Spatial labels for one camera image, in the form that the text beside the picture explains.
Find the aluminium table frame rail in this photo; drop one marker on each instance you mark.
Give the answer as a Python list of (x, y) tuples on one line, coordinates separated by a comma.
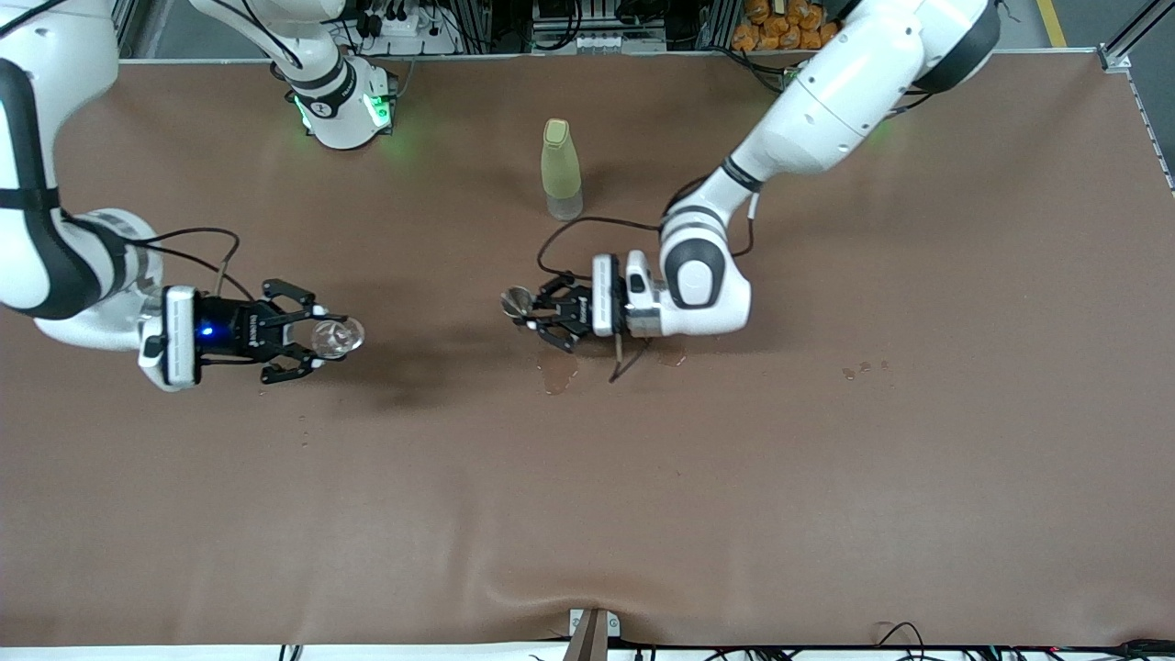
[(1113, 58)]

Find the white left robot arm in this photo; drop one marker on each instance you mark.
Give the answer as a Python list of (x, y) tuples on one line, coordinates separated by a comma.
[(844, 83)]

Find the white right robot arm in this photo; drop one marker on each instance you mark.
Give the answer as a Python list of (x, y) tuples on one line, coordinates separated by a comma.
[(37, 138)]

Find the orange snack pile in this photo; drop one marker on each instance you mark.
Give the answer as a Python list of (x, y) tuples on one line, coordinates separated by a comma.
[(771, 32)]

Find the clear glass measuring beaker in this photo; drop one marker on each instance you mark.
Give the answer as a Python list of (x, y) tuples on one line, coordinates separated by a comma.
[(338, 338)]

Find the brown table mat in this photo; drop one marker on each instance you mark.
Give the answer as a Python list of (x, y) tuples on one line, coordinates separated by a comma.
[(587, 505)]

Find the white power strip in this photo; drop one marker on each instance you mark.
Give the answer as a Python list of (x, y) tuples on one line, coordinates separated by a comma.
[(408, 28)]

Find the yellow-green drink bottle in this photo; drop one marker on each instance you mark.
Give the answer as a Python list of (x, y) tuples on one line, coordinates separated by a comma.
[(561, 165)]

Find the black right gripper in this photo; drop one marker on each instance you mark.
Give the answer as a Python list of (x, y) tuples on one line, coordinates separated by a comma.
[(229, 328)]

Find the large liquid puddle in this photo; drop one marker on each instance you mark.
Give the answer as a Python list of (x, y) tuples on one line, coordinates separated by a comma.
[(555, 376)]

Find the metal table edge bracket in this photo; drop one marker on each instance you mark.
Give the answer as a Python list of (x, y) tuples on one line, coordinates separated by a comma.
[(578, 624)]

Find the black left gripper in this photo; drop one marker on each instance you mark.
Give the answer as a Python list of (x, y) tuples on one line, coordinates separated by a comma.
[(576, 313)]

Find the small liquid puddle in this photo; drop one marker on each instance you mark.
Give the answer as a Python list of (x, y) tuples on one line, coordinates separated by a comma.
[(672, 356)]

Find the steel double cone jigger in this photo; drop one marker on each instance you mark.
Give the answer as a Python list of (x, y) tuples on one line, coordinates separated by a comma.
[(517, 301)]

